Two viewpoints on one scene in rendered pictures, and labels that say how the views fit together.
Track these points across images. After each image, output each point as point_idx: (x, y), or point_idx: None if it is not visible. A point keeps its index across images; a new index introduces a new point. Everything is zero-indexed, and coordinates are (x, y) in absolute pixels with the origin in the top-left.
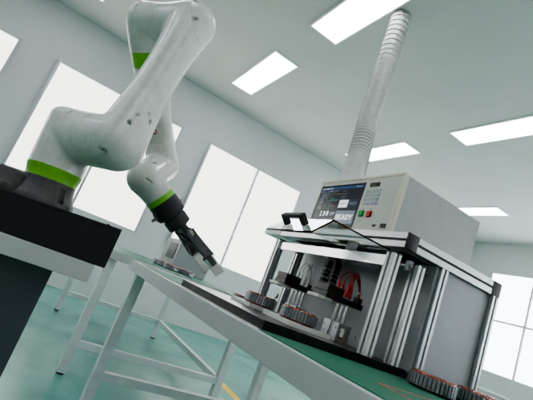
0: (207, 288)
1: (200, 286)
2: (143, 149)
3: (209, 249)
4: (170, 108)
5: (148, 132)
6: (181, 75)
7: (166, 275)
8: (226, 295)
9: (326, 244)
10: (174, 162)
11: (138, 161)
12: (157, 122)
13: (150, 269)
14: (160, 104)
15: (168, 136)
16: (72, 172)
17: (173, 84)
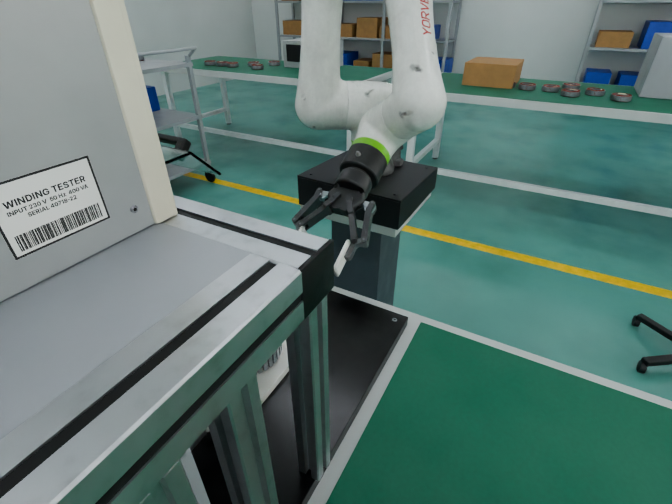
0: (373, 340)
1: (342, 302)
2: (297, 104)
3: (295, 215)
4: (395, 10)
5: (298, 88)
6: (303, 5)
7: (560, 384)
8: (348, 370)
9: (1, 432)
10: (392, 94)
11: (300, 116)
12: (304, 72)
13: (632, 389)
14: (300, 54)
15: (392, 57)
16: (351, 138)
17: (302, 24)
